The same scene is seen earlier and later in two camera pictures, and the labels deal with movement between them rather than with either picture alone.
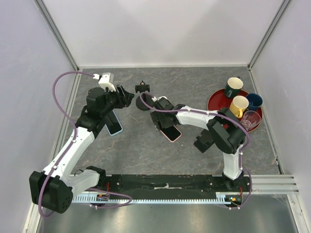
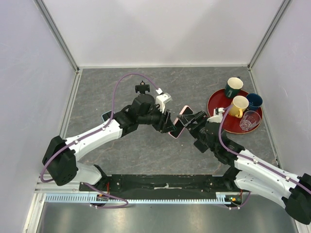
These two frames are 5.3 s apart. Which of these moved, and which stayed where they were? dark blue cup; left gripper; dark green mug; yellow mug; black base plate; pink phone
Moved: left gripper; pink phone
Stayed: dark green mug; black base plate; yellow mug; dark blue cup
